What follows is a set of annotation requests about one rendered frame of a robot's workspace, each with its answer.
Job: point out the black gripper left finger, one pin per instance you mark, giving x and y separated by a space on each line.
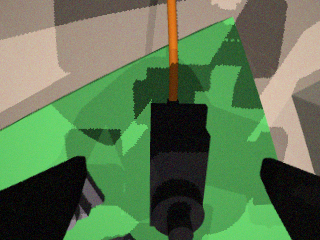
41 207

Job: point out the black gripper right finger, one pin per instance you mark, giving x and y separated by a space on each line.
295 195

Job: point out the green rectangular deck plate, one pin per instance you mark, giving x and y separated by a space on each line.
108 121

